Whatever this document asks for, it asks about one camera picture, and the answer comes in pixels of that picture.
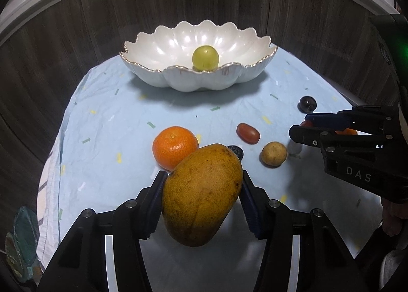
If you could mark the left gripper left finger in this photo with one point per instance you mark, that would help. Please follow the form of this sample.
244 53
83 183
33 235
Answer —
138 218

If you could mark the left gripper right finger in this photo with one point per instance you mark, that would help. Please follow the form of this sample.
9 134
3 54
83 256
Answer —
266 217

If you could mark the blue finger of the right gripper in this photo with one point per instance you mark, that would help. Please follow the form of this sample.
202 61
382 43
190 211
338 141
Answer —
306 135
338 121

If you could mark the large orange mandarin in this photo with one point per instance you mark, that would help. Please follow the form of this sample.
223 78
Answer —
347 131

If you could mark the red grape tomato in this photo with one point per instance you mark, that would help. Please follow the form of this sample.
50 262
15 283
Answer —
306 123

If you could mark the brown longan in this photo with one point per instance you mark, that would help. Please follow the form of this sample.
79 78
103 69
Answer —
273 154

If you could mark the yellow-brown mango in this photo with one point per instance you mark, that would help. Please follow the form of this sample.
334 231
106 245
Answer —
200 192

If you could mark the dark red jujube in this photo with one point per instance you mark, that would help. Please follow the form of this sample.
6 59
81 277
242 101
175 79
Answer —
247 133

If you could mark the small orange mandarin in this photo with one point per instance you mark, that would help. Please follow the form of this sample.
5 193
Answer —
172 145

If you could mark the green apple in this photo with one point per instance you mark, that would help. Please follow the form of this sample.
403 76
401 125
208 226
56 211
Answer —
205 58

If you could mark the person's right hand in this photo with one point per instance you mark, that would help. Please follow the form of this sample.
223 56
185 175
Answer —
394 217

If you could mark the dark purple plum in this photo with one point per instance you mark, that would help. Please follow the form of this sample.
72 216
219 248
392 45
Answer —
307 104

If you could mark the dark blueberry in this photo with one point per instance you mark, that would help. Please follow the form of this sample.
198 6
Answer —
237 150

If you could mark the light blue confetti tablecloth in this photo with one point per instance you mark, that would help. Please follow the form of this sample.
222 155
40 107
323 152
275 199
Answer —
102 154

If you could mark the white scalloped ceramic bowl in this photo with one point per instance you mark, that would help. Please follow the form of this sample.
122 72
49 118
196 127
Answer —
189 57

